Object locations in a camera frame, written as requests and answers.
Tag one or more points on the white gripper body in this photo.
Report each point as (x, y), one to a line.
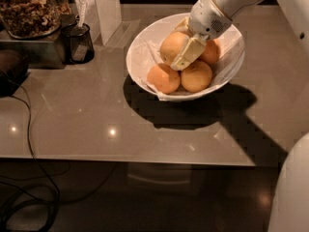
(208, 20)

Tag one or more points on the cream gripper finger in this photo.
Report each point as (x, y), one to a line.
(183, 27)
(190, 51)

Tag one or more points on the orange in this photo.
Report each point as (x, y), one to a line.
(196, 77)
(163, 78)
(172, 46)
(212, 52)

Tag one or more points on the white bowl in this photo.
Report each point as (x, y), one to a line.
(160, 29)

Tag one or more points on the white paper bowl liner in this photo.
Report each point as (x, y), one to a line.
(143, 54)

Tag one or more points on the white rectangular column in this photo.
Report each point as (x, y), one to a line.
(104, 17)

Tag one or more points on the white utensil in cup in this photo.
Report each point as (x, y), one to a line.
(82, 13)

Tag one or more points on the black mesh cup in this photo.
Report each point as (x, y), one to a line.
(77, 43)

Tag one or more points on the metal box stand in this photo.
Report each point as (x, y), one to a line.
(49, 52)

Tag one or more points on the glass jar of walnuts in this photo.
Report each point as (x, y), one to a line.
(29, 19)

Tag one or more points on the dark device at left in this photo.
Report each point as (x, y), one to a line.
(13, 70)

